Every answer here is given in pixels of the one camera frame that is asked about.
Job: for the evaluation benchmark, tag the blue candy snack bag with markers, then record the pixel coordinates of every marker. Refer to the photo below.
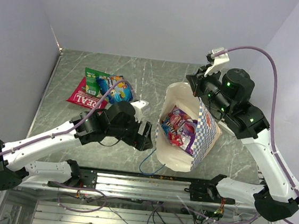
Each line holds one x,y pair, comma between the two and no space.
121,92

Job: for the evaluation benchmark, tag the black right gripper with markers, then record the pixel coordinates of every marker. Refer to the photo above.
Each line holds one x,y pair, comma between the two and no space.
197,80

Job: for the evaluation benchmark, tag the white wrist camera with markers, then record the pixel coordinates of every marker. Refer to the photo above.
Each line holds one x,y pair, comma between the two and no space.
217,59
141,108

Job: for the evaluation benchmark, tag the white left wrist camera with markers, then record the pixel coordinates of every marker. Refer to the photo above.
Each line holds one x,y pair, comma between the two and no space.
141,108

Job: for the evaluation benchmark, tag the red REAL chips bag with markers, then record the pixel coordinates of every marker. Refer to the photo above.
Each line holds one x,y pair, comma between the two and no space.
82,98

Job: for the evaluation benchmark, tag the white small box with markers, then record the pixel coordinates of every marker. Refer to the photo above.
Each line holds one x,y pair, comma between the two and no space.
224,127

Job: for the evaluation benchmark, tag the purple candy snack bag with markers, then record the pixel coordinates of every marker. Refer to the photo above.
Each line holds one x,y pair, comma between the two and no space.
187,130

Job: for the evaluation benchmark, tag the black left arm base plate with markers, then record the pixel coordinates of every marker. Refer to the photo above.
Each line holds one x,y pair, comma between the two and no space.
81,178

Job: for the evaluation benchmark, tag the aluminium frame rail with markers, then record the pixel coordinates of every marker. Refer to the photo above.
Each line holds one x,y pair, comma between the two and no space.
110,183

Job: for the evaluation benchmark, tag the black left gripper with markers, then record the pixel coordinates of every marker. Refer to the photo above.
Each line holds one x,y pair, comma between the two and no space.
140,141

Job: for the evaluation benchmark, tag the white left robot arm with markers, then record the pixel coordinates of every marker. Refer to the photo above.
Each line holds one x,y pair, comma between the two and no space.
20,160

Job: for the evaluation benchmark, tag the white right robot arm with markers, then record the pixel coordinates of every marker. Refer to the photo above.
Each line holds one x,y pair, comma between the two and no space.
278,197

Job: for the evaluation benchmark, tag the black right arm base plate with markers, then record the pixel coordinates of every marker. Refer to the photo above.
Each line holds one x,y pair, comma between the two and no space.
202,190

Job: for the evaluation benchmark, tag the green chips snack bag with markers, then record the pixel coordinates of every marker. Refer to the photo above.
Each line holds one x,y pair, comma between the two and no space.
92,86

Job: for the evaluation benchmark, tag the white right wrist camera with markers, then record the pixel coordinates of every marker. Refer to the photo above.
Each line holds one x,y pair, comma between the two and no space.
217,59

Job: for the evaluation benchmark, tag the blue checkered paper bag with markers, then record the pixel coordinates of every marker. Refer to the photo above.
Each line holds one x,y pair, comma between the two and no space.
179,99

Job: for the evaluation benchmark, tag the pink small candy packet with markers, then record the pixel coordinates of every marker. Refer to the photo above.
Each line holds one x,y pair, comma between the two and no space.
175,139

